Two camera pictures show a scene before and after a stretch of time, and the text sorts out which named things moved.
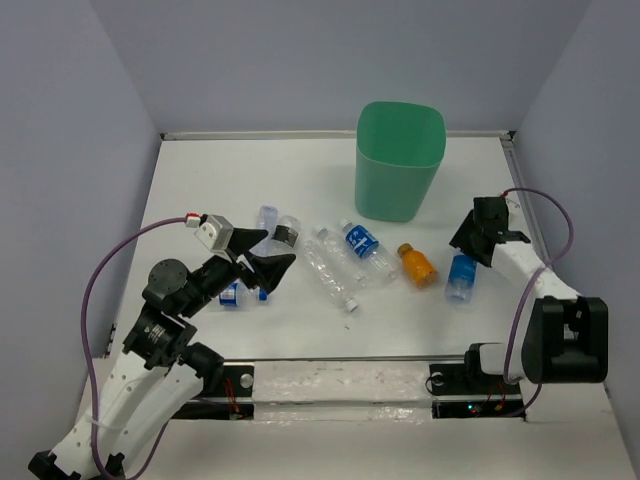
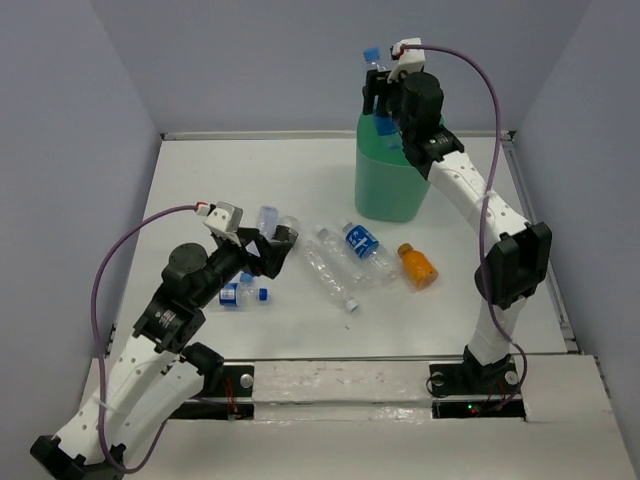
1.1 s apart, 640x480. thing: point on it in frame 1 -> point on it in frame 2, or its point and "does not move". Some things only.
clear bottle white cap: (344, 259) does not move
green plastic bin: (399, 147) does not move
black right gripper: (461, 239) -> (377, 83)
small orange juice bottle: (417, 267) does not move
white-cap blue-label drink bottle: (365, 244) does not move
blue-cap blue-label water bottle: (461, 277) -> (386, 126)
